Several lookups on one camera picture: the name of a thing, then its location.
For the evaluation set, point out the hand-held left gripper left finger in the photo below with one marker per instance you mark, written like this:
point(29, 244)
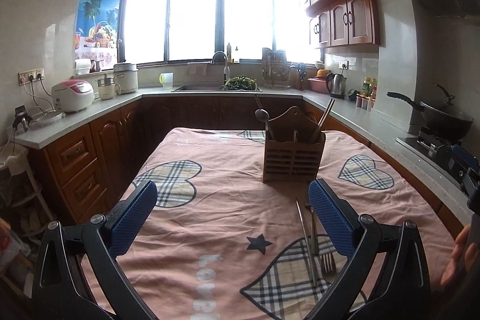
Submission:
point(137, 211)

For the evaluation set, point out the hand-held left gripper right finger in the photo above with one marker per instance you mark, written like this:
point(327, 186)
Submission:
point(330, 218)

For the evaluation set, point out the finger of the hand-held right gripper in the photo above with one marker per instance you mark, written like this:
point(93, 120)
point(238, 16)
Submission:
point(472, 179)
point(464, 155)

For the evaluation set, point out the wooden utensil holder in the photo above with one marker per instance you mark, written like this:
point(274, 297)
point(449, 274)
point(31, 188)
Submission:
point(294, 162)

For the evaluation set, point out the wooden chopstick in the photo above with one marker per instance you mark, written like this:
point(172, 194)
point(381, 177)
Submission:
point(321, 119)
point(327, 113)

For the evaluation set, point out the person's right hand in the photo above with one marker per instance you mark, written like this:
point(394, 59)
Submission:
point(457, 260)

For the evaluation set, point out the metal chopstick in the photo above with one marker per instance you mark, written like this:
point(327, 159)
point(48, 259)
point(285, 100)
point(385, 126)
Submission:
point(305, 237)

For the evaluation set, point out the black wok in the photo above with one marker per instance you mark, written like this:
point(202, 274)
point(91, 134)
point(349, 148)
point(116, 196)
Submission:
point(446, 121)

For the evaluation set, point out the black gas stove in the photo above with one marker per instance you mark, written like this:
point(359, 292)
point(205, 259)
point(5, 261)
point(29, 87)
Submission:
point(423, 144)

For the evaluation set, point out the metal fork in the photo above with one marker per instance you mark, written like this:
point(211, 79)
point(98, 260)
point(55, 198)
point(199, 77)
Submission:
point(327, 262)

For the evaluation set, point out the brown wooden lower cabinets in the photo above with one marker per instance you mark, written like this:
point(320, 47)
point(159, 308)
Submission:
point(75, 162)

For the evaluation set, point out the pink heart-print tablecloth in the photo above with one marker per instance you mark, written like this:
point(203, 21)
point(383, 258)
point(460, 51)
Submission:
point(225, 200)

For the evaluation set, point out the white storage shelf rack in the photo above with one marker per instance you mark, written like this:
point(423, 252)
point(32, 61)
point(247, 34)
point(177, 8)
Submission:
point(32, 192)

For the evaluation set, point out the small seasoning jar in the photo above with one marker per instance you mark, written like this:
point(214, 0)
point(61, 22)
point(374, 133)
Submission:
point(368, 103)

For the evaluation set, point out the grey kitchen countertop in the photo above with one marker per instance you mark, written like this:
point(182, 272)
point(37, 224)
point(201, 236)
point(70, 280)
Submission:
point(112, 104)

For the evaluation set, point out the red-capped condiment bottle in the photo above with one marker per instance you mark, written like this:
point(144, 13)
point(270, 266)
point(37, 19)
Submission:
point(373, 88)

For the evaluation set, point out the metal ladle spoon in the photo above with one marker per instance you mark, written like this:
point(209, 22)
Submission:
point(262, 115)

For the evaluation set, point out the dark green round container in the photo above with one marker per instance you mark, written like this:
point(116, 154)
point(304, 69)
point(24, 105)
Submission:
point(352, 94)

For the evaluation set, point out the small white pot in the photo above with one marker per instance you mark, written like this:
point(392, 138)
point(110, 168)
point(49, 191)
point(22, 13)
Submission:
point(107, 87)

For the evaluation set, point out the white round lid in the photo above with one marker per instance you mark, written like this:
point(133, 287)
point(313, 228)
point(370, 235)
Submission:
point(44, 118)

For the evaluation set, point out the pink and white rice cooker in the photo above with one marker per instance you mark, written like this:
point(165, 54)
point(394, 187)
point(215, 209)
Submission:
point(73, 95)

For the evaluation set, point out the steel electric kettle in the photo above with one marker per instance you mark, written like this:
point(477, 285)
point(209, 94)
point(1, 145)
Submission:
point(336, 85)

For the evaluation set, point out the clear pitcher green lid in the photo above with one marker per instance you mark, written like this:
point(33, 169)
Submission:
point(167, 80)

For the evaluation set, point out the white electric cooking pot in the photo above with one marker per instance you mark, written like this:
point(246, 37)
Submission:
point(125, 77)

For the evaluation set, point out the pink plastic basin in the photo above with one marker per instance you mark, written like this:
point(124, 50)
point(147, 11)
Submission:
point(318, 84)

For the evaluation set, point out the orange bowl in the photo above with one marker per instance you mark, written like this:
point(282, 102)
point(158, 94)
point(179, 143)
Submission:
point(323, 73)

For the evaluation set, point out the knife holder with knives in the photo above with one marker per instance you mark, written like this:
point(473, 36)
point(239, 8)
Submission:
point(301, 73)

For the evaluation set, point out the small black device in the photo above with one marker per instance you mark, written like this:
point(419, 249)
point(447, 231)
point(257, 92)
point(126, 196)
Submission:
point(20, 115)

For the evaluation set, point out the white paper towel roll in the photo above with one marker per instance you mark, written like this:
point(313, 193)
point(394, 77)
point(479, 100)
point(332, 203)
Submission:
point(82, 67)

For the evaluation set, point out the pink dish cloth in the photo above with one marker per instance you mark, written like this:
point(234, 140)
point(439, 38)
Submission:
point(197, 69)

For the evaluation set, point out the metal dish rack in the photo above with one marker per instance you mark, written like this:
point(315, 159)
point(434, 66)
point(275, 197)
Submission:
point(277, 69)

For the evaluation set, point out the green leafy vegetables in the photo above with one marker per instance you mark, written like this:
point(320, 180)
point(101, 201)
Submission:
point(242, 82)

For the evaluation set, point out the chrome kitchen faucet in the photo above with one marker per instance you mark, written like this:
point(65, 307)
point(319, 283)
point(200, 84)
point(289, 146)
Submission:
point(221, 59)

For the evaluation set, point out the tall bottle on windowsill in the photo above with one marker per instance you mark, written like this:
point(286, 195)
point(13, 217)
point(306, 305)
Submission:
point(228, 52)

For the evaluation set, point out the short bottle on windowsill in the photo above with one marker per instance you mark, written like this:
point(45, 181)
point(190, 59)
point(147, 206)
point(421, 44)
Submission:
point(236, 55)

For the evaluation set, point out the kitchen window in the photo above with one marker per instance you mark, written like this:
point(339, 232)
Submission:
point(191, 20)

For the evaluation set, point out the white wall outlet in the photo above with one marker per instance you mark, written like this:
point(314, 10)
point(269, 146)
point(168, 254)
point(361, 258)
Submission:
point(343, 64)

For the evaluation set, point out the white wall power strip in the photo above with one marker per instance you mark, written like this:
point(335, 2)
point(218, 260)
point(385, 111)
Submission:
point(32, 75)

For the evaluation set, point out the tropical fruit wall poster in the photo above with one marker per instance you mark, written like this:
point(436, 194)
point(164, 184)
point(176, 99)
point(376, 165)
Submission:
point(99, 24)

